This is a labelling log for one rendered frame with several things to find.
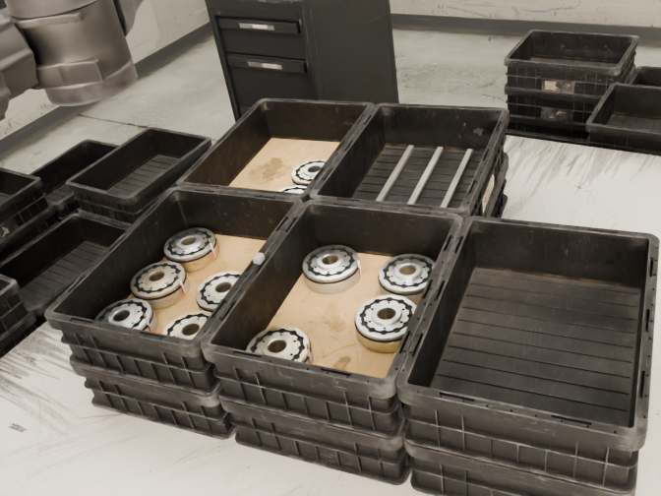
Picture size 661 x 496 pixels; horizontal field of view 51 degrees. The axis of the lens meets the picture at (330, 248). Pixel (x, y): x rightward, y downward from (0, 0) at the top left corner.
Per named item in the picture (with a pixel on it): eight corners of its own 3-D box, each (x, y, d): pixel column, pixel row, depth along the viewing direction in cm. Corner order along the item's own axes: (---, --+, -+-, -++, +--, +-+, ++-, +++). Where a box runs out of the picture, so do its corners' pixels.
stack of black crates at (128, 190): (170, 312, 233) (128, 200, 207) (109, 289, 248) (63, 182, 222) (242, 244, 259) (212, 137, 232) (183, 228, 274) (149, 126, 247)
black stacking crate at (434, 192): (466, 269, 125) (464, 216, 118) (317, 249, 136) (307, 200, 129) (510, 157, 153) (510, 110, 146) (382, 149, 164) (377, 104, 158)
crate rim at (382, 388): (392, 401, 90) (391, 389, 89) (199, 359, 102) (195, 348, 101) (465, 225, 119) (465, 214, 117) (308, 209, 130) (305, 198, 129)
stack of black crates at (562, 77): (628, 147, 274) (640, 34, 248) (607, 185, 255) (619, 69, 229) (527, 133, 294) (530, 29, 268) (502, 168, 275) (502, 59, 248)
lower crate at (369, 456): (405, 494, 103) (398, 443, 96) (231, 448, 114) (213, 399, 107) (469, 315, 131) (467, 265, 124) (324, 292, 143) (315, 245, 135)
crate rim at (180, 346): (199, 359, 102) (195, 348, 101) (44, 327, 114) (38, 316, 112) (307, 209, 130) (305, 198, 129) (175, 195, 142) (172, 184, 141)
